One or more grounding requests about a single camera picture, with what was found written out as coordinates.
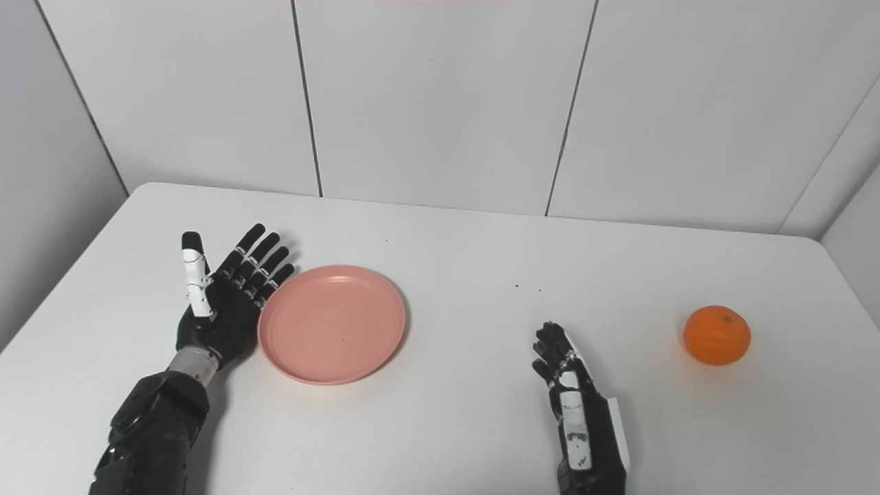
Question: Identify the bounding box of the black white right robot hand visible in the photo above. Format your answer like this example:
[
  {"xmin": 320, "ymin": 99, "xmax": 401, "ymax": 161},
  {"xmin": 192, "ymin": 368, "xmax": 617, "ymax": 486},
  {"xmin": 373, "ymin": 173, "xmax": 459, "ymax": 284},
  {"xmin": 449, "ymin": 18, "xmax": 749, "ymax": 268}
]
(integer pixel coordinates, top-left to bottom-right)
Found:
[{"xmin": 531, "ymin": 321, "xmax": 631, "ymax": 495}]

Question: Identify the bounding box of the orange fruit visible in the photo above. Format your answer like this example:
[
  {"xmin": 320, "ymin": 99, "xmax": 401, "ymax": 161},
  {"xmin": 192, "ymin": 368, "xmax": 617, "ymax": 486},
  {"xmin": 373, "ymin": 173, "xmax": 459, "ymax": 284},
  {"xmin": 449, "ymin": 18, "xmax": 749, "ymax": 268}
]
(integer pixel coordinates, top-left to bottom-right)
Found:
[{"xmin": 683, "ymin": 305, "xmax": 751, "ymax": 366}]

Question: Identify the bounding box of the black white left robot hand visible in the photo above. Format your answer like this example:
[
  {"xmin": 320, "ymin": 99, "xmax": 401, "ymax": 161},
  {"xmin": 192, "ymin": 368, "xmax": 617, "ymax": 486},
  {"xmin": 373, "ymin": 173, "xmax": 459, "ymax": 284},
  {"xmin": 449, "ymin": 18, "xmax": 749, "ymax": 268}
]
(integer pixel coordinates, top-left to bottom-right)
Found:
[{"xmin": 175, "ymin": 223, "xmax": 296, "ymax": 372}]

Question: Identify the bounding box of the pink round plate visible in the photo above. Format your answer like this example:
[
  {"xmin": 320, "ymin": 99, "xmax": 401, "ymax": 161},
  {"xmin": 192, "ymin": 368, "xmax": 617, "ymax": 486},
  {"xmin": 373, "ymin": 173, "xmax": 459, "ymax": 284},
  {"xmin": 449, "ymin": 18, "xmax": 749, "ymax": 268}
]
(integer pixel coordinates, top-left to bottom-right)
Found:
[{"xmin": 257, "ymin": 265, "xmax": 407, "ymax": 386}]

